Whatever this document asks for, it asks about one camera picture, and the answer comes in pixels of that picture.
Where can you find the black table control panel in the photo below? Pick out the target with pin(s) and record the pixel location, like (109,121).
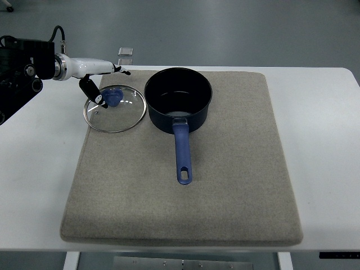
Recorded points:
(340,255)

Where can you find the glass lid with blue knob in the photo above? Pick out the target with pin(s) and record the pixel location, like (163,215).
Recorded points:
(126,107)

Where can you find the beige fabric mat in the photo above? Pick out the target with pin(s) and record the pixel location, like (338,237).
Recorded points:
(127,189)

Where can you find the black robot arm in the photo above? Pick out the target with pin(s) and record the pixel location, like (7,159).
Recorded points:
(25,64)

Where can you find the white table leg right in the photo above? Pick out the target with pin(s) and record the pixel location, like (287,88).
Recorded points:
(285,261)

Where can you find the clear floor plate far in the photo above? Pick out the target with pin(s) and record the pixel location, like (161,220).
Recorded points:
(125,51)

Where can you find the clear floor plate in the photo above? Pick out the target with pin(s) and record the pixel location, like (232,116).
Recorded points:
(125,61)
(125,51)

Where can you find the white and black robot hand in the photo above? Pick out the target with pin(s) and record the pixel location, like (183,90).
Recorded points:
(83,68)

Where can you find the clear floor plate near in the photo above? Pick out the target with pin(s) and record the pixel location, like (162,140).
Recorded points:
(125,61)

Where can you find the white table leg left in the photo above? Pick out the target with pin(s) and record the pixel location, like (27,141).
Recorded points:
(71,260)

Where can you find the white table leg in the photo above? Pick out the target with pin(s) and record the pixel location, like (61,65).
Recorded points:
(285,261)
(71,260)

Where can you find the dark blue saucepan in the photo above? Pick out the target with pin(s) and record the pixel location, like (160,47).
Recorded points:
(178,99)

